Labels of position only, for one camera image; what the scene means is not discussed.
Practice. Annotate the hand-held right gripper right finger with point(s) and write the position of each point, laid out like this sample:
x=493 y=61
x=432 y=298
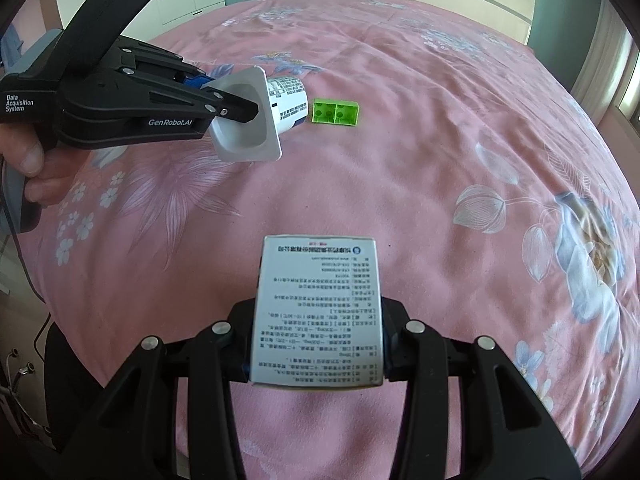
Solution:
x=395 y=330

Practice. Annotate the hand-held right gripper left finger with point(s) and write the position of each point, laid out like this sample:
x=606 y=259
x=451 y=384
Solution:
x=240 y=330

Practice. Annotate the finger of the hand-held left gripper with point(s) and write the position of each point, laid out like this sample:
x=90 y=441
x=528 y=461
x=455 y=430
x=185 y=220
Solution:
x=197 y=80
x=235 y=105

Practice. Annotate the white plastic cup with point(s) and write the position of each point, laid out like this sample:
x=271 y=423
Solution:
x=240 y=135

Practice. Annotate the white medicine box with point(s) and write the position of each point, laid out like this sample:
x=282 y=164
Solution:
x=320 y=310

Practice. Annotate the person's left hand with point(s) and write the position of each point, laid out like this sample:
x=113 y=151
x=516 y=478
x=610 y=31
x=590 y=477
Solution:
x=25 y=152

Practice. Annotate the green toy brick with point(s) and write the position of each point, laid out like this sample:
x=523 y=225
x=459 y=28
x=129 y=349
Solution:
x=345 y=115

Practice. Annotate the pink floral bed sheet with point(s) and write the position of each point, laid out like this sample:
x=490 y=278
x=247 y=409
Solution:
x=400 y=210

